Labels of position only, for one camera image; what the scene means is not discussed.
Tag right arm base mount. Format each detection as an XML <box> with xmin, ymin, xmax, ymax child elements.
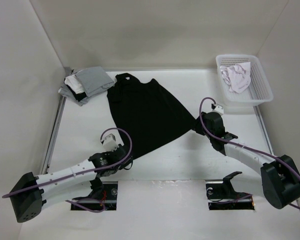
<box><xmin>205</xmin><ymin>180</ymin><xmax>255</xmax><ymax>211</ymax></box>

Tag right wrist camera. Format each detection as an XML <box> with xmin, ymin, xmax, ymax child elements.
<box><xmin>211</xmin><ymin>103</ymin><xmax>224</xmax><ymax>116</ymax></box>

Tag white tank top in basket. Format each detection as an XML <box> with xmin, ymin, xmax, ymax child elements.
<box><xmin>219</xmin><ymin>62</ymin><xmax>252</xmax><ymax>94</ymax></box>

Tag white plastic basket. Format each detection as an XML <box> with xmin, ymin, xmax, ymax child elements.
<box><xmin>215</xmin><ymin>54</ymin><xmax>274</xmax><ymax>107</ymax></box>

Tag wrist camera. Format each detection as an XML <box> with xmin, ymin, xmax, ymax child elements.
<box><xmin>101</xmin><ymin>133</ymin><xmax>119</xmax><ymax>152</ymax></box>
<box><xmin>211</xmin><ymin>103</ymin><xmax>224</xmax><ymax>116</ymax></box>

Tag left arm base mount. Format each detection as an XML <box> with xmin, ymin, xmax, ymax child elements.
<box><xmin>71</xmin><ymin>181</ymin><xmax>118</xmax><ymax>212</ymax></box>

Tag black tank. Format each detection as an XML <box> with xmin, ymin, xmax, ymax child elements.
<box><xmin>72</xmin><ymin>92</ymin><xmax>87</xmax><ymax>102</ymax></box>
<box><xmin>107</xmin><ymin>73</ymin><xmax>196</xmax><ymax>159</ymax></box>

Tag folded white tank top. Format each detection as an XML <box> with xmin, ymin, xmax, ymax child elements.
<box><xmin>64</xmin><ymin>74</ymin><xmax>85</xmax><ymax>94</ymax></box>

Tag bottom grey folded tank top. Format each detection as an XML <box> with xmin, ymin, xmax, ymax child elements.
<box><xmin>58</xmin><ymin>84</ymin><xmax>89</xmax><ymax>106</ymax></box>

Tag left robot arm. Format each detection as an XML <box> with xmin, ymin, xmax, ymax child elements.
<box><xmin>6</xmin><ymin>144</ymin><xmax>133</xmax><ymax>223</ymax></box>

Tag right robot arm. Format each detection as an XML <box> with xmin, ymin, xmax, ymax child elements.
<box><xmin>193</xmin><ymin>111</ymin><xmax>300</xmax><ymax>209</ymax></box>

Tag folded black tank top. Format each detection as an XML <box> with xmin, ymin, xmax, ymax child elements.
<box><xmin>72</xmin><ymin>92</ymin><xmax>87</xmax><ymax>102</ymax></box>

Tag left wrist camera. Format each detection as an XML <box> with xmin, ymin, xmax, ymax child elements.
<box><xmin>101</xmin><ymin>133</ymin><xmax>119</xmax><ymax>152</ymax></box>

